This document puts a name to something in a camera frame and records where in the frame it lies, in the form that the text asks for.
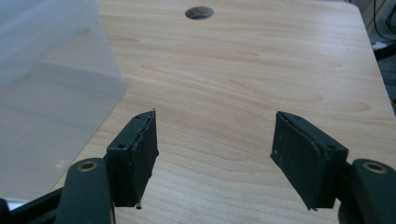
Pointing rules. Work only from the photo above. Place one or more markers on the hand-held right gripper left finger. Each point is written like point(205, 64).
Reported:
point(130, 168)

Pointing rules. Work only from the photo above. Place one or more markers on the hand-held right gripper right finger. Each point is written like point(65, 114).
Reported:
point(305, 161)

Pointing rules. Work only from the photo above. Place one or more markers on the clear plastic storage box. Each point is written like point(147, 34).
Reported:
point(46, 99)

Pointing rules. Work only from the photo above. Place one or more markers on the black metal stand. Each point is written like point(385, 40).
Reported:
point(386, 51)

